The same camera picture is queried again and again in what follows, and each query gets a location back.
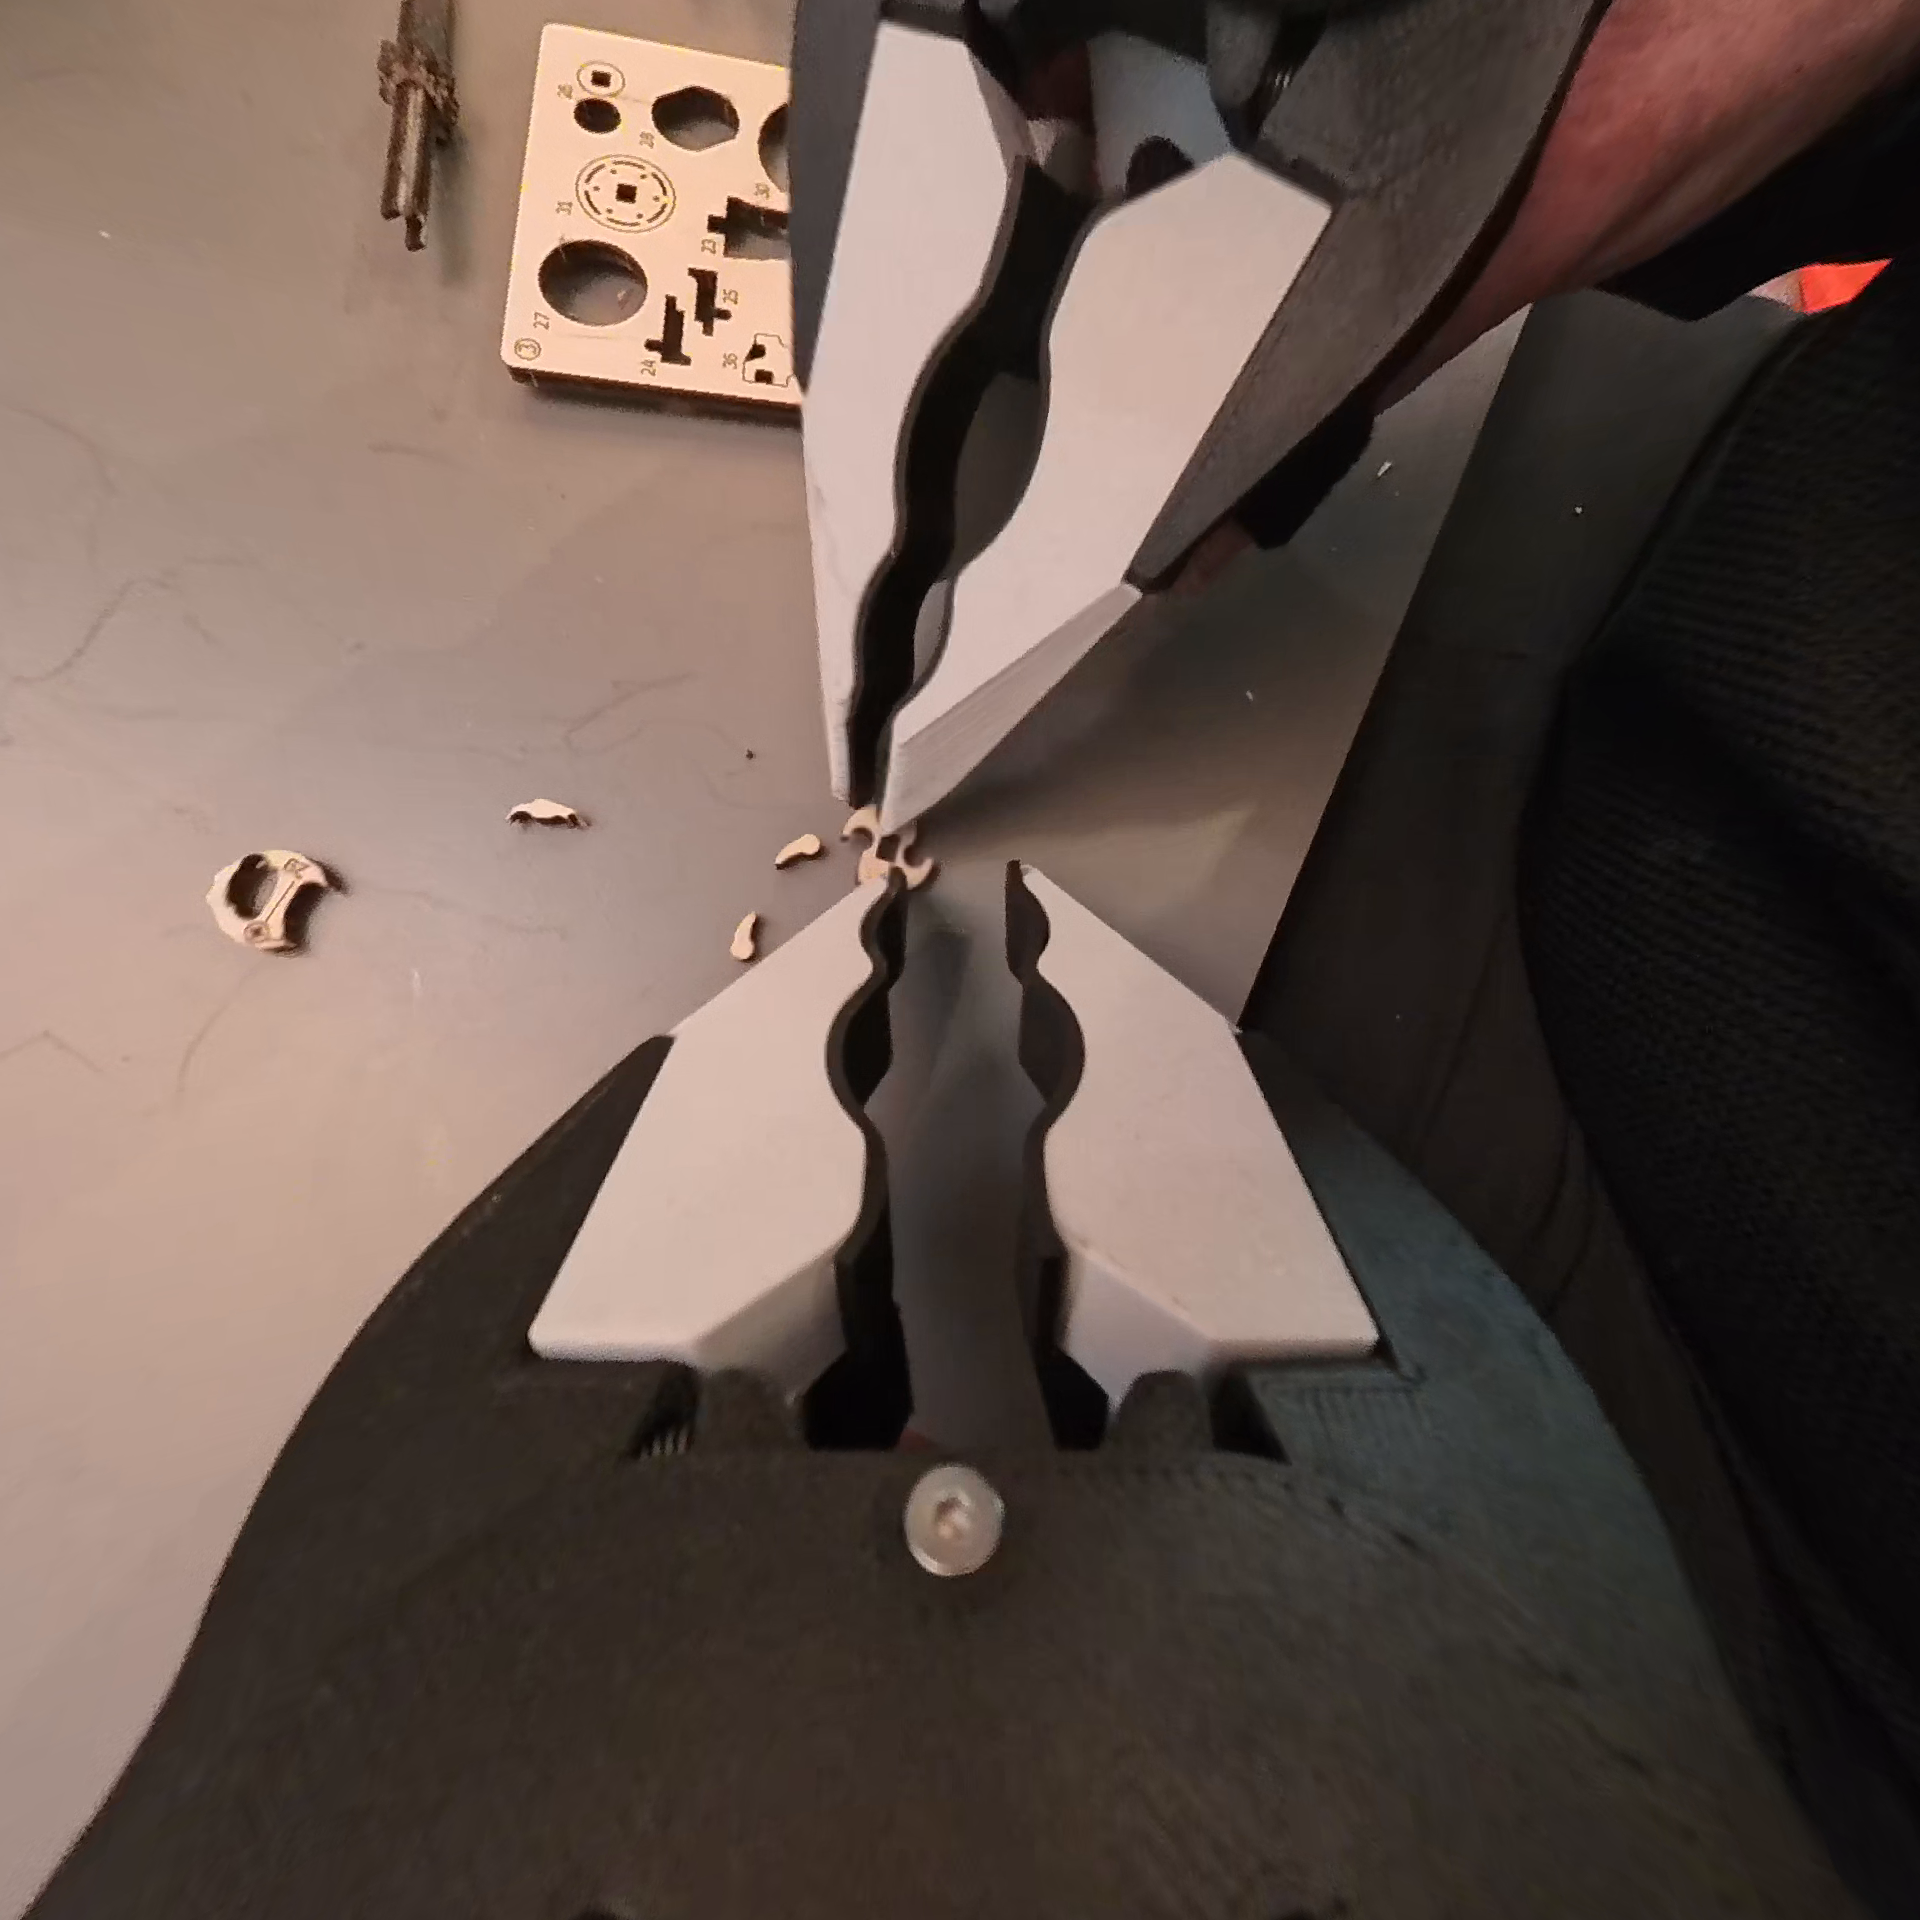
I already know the wooden parts sheet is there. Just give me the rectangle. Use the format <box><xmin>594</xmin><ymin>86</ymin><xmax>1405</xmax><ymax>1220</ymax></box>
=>
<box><xmin>497</xmin><ymin>20</ymin><xmax>807</xmax><ymax>428</ymax></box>

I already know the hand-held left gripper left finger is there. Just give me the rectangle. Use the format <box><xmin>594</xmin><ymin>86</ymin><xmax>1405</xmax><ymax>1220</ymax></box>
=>
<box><xmin>527</xmin><ymin>862</ymin><xmax>912</xmax><ymax>1414</ymax></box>

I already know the person's right hand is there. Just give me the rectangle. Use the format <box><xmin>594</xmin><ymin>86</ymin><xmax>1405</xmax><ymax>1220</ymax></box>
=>
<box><xmin>1438</xmin><ymin>0</ymin><xmax>1920</xmax><ymax>357</ymax></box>

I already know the small wooden shield piece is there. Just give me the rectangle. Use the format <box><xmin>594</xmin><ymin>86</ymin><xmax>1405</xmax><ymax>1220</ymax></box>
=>
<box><xmin>200</xmin><ymin>848</ymin><xmax>338</xmax><ymax>960</ymax></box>

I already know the small curved wooden piece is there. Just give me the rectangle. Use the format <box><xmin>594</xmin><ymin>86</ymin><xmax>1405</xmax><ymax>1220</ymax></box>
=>
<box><xmin>838</xmin><ymin>805</ymin><xmax>942</xmax><ymax>891</ymax></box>

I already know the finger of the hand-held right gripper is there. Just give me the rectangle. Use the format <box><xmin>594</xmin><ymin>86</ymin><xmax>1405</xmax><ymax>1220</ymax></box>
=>
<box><xmin>802</xmin><ymin>17</ymin><xmax>1033</xmax><ymax>809</ymax></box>
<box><xmin>870</xmin><ymin>153</ymin><xmax>1336</xmax><ymax>833</ymax></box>

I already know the dark wooden axle shaft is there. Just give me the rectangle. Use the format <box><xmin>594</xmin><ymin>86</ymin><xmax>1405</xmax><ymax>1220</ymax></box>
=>
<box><xmin>373</xmin><ymin>0</ymin><xmax>461</xmax><ymax>256</ymax></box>

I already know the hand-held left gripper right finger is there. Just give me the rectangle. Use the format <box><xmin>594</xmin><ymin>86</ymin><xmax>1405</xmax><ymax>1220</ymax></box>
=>
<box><xmin>1006</xmin><ymin>862</ymin><xmax>1382</xmax><ymax>1430</ymax></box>

